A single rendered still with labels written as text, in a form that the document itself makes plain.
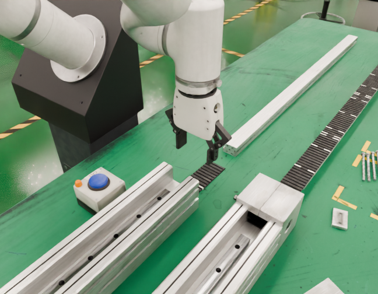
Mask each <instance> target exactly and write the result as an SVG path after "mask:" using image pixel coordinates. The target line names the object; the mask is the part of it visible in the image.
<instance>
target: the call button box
mask: <svg viewBox="0 0 378 294"><path fill-rule="evenodd" d="M98 173H101V174H105V175H106V176H107V178H108V183H107V184H106V185H105V186H104V187H102V188H92V187H91V186H90V185H89V179H90V177H92V176H93V175H94V174H98ZM81 182H82V186H81V187H75V185H74V186H73V188H74V190H75V194H76V197H77V202H78V204H79V205H80V206H81V207H83V208H84V209H86V210H87V211H88V212H90V213H91V214H92V215H93V216H95V215H96V214H97V213H98V212H100V211H101V210H102V209H103V208H105V207H106V206H108V204H110V203H111V202H113V201H114V200H115V199H116V198H118V197H119V196H120V195H121V194H123V193H124V192H126V187H125V182H124V181H123V180H121V179H120V178H118V177H117V176H115V175H113V174H112V173H110V172H109V171H107V170H105V169H104V168H102V167H100V168H99V169H97V170H95V171H94V172H92V173H90V174H89V175H88V176H86V177H85V178H84V179H83V180H81Z"/></svg>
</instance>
